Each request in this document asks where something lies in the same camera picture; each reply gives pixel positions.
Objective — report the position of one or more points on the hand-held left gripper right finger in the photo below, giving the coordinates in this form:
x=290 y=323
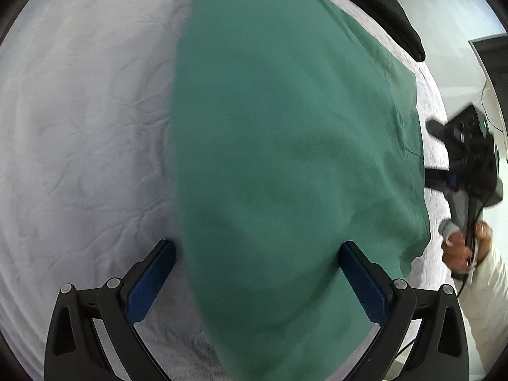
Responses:
x=363 y=285

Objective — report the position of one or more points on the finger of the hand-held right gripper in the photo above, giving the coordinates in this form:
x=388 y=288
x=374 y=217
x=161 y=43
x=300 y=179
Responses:
x=436 y=129
x=436 y=178

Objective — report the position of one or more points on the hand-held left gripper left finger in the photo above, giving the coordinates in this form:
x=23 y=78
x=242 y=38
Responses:
x=153 y=281

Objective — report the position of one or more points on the green shirt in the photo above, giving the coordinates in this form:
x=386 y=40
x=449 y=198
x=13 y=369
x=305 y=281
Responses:
x=285 y=158

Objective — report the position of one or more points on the person's right forearm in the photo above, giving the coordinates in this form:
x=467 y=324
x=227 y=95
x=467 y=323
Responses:
x=490 y=301

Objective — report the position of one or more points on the person's right hand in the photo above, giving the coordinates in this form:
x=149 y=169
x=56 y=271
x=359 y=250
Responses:
x=456 y=256

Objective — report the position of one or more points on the dark monitor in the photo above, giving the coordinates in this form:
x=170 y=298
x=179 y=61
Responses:
x=496 y=71

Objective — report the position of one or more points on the black garment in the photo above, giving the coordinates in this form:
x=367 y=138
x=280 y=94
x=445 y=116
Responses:
x=393 y=12

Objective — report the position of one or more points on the lavender bed sheet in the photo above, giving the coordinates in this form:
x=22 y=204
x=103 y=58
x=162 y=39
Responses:
x=87 y=127

